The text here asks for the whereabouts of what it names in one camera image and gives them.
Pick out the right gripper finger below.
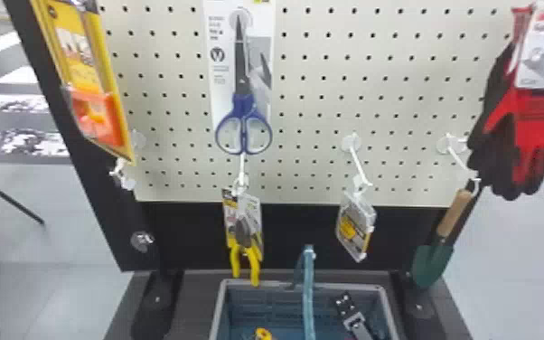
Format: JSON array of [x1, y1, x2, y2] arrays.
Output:
[[333, 291, 377, 340]]

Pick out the blue basket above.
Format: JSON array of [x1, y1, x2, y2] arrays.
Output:
[[207, 243, 401, 340]]

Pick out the clear blade packet yellow label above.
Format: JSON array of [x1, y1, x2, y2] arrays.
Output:
[[333, 189, 378, 264]]

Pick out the yellow pliers on card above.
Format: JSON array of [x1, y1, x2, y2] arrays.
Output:
[[220, 188, 265, 288]]

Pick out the white pegboard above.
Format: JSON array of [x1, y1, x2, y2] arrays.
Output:
[[4, 0, 537, 340]]

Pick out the blue scissors on white card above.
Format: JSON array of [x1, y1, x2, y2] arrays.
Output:
[[202, 0, 277, 157]]

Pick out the red and black gloves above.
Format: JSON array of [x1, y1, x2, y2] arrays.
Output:
[[465, 0, 544, 202]]

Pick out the orange tool on yellow card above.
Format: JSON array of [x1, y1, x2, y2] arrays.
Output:
[[30, 0, 137, 166]]

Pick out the green trowel wooden handle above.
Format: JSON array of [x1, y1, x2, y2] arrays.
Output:
[[409, 187, 480, 289]]

